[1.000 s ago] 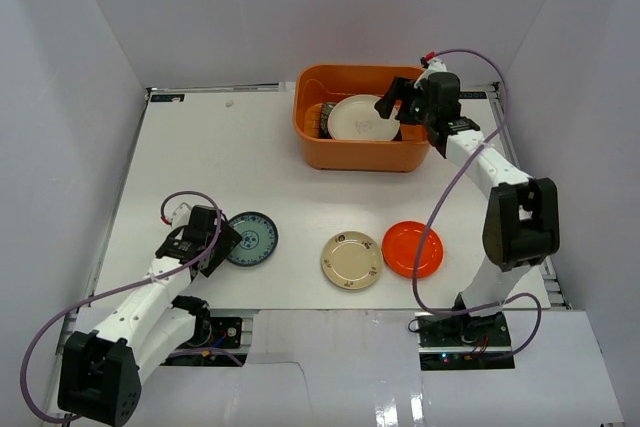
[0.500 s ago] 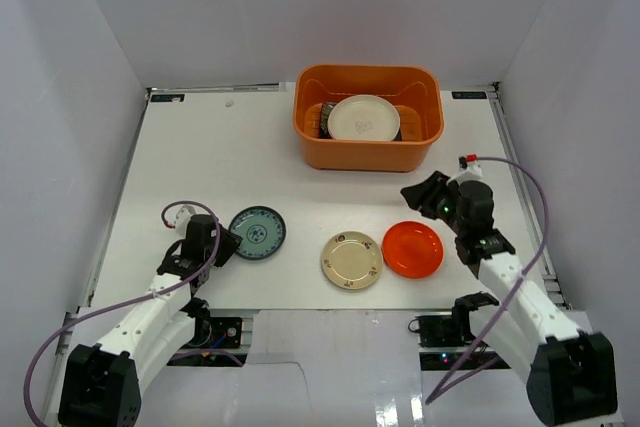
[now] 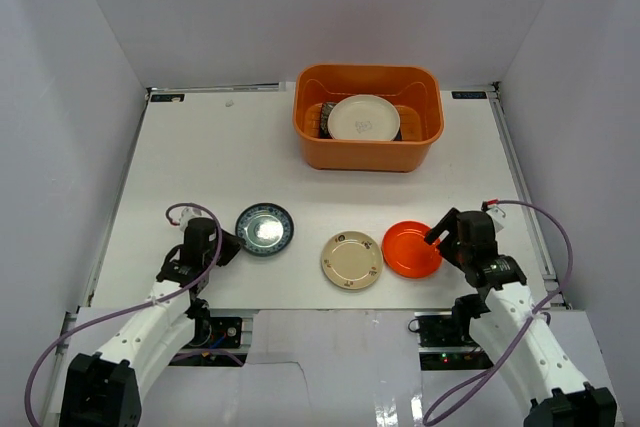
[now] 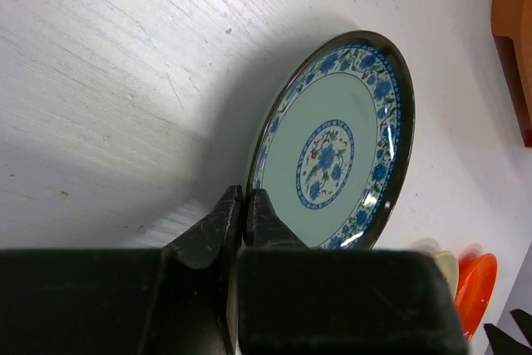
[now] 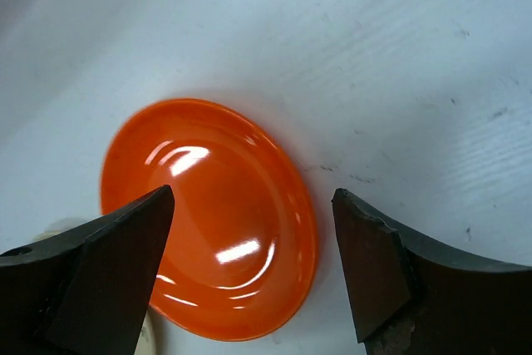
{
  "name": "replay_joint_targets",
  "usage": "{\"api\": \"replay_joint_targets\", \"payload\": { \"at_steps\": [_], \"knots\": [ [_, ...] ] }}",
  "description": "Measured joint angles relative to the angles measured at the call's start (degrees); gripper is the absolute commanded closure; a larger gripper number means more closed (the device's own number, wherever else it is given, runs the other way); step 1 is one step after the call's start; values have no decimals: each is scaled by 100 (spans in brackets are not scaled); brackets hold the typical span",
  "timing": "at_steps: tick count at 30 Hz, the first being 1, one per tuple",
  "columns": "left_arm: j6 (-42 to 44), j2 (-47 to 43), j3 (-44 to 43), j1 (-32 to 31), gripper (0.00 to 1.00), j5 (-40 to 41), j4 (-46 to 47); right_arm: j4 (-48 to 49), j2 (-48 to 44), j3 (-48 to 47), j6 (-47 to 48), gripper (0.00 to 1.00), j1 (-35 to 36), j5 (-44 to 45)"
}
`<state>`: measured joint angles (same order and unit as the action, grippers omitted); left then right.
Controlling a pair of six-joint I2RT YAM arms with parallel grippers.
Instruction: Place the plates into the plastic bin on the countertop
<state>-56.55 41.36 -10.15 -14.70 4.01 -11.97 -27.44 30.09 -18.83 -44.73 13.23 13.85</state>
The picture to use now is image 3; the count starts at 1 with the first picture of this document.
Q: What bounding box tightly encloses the blue floral round plate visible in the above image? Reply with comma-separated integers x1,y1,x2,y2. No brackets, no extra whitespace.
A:
235,202,295,257

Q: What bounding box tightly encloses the orange round plate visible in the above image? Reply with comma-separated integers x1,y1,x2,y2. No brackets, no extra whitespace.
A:
382,220,442,279

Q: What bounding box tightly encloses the beige round patterned plate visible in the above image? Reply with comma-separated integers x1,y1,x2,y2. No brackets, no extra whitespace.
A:
320,231,384,291

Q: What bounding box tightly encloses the cream white round plate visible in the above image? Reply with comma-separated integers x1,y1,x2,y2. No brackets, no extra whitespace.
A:
327,94,401,141

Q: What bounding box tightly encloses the black square floral plate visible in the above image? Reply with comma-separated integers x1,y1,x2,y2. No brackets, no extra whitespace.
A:
319,102,336,139

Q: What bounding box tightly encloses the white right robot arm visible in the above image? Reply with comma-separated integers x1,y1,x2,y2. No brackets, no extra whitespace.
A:
423,200,618,426

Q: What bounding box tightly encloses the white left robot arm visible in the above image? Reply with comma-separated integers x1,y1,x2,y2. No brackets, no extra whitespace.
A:
59,217,244,426

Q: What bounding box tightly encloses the orange plastic bin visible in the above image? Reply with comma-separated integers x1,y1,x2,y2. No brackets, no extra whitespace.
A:
292,64,445,172

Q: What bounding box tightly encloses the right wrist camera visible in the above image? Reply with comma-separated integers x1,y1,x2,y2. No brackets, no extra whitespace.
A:
481,199,506,233

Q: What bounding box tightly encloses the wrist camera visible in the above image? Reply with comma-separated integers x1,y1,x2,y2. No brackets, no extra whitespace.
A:
168,206,201,231
481,199,506,233

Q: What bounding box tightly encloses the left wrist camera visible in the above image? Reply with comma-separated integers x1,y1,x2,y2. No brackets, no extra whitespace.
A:
168,206,201,231

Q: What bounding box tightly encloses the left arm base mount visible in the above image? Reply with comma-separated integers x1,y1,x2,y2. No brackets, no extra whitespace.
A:
176,316,244,357

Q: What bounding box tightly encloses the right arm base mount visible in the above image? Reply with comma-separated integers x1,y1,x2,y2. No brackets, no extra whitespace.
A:
407,314,480,353

